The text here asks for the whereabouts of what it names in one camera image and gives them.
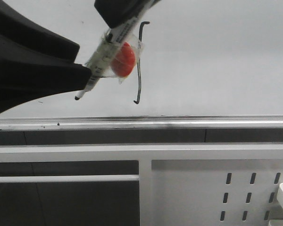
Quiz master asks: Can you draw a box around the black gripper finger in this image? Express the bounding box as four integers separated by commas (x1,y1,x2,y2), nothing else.
0,2,92,113
94,0,159,28

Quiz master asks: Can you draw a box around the white whiteboard marker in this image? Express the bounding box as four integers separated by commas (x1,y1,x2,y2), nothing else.
74,0,161,101

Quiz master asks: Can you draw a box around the red round magnet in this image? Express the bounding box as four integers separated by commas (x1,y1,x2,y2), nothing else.
111,42,135,77

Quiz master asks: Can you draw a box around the white whiteboard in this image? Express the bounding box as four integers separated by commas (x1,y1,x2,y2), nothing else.
0,0,283,118

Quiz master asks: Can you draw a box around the aluminium whiteboard tray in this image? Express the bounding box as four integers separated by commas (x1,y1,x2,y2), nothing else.
0,115,283,131

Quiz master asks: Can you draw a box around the white metal pegboard frame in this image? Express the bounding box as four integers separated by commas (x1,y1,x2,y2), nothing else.
0,144,283,226

